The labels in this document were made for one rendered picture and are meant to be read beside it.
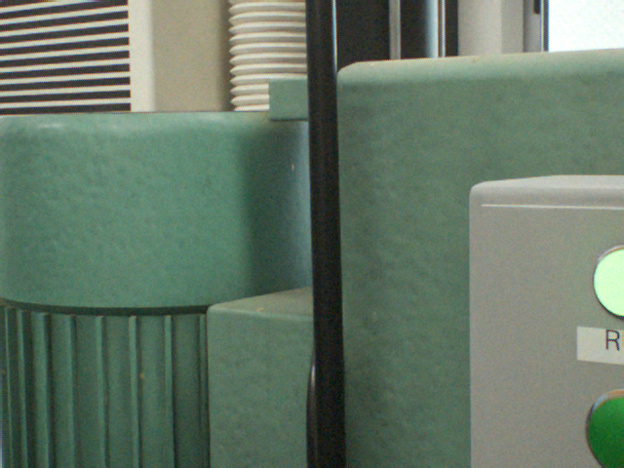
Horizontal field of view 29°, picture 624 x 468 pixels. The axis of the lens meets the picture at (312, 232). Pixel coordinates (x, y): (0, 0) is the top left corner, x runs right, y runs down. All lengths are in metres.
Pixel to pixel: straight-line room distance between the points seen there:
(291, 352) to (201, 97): 1.64
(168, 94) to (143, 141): 1.52
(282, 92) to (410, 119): 0.13
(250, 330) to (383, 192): 0.12
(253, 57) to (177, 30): 0.15
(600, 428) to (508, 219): 0.06
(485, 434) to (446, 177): 0.10
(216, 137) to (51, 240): 0.09
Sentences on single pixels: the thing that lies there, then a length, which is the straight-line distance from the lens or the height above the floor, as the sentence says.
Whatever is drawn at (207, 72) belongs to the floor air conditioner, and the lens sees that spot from 2.15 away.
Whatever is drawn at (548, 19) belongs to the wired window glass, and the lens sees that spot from 2.02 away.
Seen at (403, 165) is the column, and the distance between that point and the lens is 0.43.
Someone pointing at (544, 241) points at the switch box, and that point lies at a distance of 0.34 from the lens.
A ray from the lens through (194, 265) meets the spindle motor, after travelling 0.56.
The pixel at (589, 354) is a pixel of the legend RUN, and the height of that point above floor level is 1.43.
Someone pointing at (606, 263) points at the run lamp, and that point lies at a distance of 0.32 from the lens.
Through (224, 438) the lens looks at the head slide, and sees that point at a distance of 0.55.
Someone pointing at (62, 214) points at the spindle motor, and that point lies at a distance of 0.57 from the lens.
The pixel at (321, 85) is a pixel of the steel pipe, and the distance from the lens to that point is 0.40.
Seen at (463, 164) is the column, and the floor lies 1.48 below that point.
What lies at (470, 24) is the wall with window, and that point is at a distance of 2.01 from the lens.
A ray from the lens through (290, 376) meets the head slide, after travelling 0.52.
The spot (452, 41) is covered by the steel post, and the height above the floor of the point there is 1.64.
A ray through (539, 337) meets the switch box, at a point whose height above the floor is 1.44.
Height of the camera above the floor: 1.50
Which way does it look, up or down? 5 degrees down
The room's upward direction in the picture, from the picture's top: 1 degrees counter-clockwise
